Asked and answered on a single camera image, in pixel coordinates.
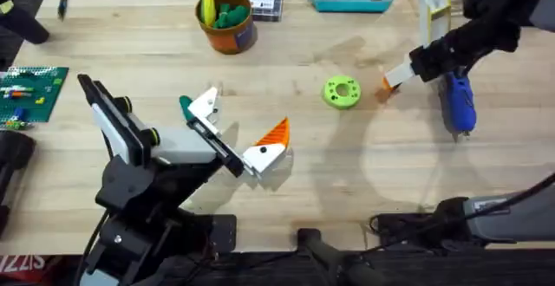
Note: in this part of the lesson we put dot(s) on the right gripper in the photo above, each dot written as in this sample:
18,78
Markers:
459,47

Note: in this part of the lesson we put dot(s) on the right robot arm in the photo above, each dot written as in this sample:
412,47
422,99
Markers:
511,216

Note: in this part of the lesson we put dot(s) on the black device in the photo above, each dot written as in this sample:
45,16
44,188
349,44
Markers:
13,156

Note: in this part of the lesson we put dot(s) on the green board with toy blocks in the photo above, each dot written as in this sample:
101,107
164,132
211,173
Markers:
39,91

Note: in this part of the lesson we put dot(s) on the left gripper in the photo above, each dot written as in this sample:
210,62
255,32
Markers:
182,145

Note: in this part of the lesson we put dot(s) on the white and yellow carton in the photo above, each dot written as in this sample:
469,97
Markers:
435,13

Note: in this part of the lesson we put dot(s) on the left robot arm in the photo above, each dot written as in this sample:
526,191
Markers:
130,186

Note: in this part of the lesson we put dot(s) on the red box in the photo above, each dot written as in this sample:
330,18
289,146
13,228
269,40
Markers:
21,266

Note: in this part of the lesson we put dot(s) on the orange tub with toys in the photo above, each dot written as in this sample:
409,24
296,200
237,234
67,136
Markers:
230,30

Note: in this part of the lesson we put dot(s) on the black pen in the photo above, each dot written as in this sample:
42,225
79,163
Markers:
63,2

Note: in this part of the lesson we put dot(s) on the green disc with holes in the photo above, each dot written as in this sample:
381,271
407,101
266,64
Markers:
331,93

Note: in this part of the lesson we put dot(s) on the black stand post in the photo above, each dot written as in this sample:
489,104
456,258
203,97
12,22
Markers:
321,247

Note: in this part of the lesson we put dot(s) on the blue electric screwdriver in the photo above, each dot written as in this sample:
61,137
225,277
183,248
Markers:
459,102

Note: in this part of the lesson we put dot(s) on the black cylinder with yellow label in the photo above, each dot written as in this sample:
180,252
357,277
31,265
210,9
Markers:
21,24

